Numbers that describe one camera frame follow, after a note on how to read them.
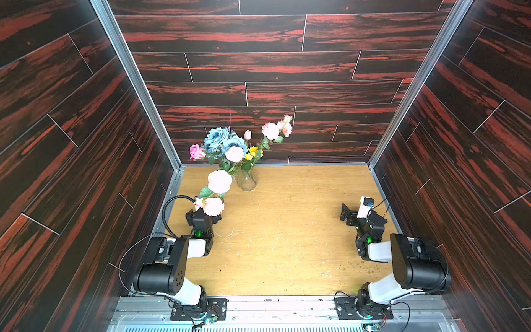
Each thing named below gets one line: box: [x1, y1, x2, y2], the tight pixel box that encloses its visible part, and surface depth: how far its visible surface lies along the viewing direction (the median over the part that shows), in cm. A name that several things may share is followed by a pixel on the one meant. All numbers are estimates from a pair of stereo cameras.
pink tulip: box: [244, 129, 252, 141], surface depth 95 cm
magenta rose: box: [189, 143, 207, 160], surface depth 73 cm
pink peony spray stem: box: [259, 114, 294, 151], surface depth 86 cm
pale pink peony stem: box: [193, 169, 234, 217], surface depth 67 cm
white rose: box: [225, 145, 245, 163], surface depth 69 cm
